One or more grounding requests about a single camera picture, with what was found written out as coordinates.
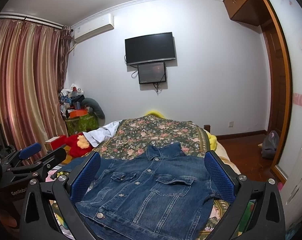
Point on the grey plush cushion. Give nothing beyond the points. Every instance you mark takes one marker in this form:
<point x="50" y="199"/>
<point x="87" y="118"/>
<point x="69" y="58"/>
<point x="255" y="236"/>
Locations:
<point x="93" y="104"/>

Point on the red plush toy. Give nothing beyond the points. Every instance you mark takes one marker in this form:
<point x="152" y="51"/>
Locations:
<point x="78" y="144"/>

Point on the blue denim jacket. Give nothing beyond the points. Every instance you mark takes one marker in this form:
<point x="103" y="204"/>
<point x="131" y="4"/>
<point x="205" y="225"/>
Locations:
<point x="161" y="194"/>

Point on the wooden wardrobe cabinet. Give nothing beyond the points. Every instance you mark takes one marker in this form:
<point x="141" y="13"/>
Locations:
<point x="253" y="12"/>

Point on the grey bag on floor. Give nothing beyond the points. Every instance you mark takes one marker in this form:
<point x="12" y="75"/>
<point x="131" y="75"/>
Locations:
<point x="269" y="145"/>

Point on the floral bedspread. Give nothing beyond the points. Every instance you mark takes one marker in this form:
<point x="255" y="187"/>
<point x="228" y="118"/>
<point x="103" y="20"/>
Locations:
<point x="133" y="137"/>

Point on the yellow blanket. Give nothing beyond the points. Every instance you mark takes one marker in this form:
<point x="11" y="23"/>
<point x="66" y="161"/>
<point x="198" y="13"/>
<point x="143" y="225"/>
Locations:
<point x="155" y="113"/>

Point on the white drawer cabinet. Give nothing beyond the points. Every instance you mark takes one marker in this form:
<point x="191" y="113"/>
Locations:
<point x="291" y="195"/>

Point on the green storage box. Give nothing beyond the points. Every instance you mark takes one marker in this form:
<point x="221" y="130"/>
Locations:
<point x="83" y="123"/>

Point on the striped pink curtain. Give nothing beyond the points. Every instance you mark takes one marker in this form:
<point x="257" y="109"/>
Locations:
<point x="33" y="65"/>

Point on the orange box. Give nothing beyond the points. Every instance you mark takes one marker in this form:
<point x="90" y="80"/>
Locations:
<point x="78" y="113"/>

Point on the black wall television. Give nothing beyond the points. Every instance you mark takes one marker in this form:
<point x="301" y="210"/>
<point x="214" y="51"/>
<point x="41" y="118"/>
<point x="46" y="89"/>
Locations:
<point x="150" y="48"/>

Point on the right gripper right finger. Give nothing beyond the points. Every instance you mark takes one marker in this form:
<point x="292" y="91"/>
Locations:
<point x="267" y="218"/>

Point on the white air conditioner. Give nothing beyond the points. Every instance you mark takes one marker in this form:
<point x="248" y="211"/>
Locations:
<point x="94" y="27"/>

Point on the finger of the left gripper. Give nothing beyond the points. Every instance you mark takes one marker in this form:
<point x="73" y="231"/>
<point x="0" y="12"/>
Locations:
<point x="53" y="159"/>
<point x="29" y="151"/>

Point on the white folded garment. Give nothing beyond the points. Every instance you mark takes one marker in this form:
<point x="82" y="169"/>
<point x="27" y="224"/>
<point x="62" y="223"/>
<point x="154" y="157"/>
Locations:
<point x="98" y="136"/>

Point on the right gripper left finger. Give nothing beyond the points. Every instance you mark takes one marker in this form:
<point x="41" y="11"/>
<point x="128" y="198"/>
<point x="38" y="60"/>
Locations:
<point x="37" y="218"/>

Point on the small black wall monitor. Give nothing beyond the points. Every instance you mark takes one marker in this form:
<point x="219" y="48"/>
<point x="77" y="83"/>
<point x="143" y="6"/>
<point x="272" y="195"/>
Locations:
<point x="151" y="73"/>

